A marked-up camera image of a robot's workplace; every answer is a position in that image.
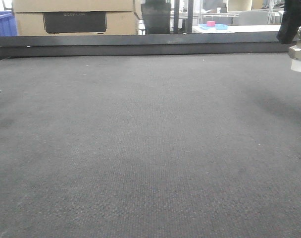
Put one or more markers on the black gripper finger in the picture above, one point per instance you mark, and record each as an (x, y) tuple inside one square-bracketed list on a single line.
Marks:
[(291, 21)]

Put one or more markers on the large cardboard box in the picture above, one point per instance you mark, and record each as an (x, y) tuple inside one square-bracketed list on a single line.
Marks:
[(77, 17)]

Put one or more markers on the white background table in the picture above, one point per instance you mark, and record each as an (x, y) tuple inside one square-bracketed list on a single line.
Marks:
[(239, 29)]

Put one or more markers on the grey office chair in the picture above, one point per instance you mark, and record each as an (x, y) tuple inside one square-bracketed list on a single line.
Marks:
[(251, 17)]

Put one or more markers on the blue tray on table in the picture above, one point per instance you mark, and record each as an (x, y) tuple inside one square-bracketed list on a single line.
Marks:
[(215, 27)]

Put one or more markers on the pink tape roll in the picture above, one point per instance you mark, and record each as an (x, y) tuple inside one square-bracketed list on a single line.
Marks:
[(210, 23)]

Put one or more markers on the black stacked bins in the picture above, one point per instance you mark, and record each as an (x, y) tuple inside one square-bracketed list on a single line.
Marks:
[(156, 16)]

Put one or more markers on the blue plastic crate background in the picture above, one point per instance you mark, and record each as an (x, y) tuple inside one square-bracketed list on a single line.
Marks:
[(7, 24)]

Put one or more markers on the black conveyor side rail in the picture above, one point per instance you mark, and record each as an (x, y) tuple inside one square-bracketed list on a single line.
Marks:
[(141, 45)]

